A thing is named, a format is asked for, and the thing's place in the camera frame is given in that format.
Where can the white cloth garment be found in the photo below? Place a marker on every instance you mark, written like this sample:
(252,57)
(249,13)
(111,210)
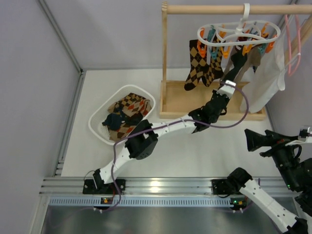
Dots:
(269,79)

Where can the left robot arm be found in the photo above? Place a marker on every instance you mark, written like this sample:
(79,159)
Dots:
(141,142)

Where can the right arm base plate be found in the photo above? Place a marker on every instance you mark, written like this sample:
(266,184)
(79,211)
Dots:
(222,187)

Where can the white clip sock hanger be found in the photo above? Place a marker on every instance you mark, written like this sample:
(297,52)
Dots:
(244,35)

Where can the brown argyle sock left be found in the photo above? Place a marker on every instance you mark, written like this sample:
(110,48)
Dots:
(198,63)

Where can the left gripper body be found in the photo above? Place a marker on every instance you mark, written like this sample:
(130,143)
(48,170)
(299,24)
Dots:
(230,77)

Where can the black sock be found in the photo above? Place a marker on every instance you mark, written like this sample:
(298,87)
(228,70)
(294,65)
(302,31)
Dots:
(235,63)

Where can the aluminium mounting rail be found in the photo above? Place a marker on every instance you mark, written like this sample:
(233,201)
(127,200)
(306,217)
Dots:
(138,192)

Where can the argyle socks in basket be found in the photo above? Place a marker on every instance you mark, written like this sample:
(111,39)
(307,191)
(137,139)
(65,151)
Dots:
(135,108)

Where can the tan brown sock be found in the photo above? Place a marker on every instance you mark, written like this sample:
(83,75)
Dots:
(253,59)

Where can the teal patterned sock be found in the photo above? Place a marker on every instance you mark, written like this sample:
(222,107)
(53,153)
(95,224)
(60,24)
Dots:
(114,121)

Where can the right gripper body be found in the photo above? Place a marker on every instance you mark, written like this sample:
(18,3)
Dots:
(269,142)

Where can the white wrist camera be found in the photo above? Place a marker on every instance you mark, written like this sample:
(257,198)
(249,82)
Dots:
(304,136)
(227,89)

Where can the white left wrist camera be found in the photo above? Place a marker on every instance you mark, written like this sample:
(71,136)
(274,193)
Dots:
(227,89)

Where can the pink clothes hanger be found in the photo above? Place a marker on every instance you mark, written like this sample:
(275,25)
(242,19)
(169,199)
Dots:
(294,48)

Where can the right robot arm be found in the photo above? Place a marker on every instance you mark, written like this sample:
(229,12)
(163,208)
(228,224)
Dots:
(296,177)

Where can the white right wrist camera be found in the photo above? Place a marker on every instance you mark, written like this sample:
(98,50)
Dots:
(304,136)

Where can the white plastic laundry basket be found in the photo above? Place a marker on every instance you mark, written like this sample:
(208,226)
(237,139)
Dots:
(96,119)

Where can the brown argyle sock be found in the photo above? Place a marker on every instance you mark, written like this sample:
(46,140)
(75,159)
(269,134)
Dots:
(198,63)
(213,70)

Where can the wooden clothes rack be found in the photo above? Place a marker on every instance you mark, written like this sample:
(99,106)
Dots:
(174,102)

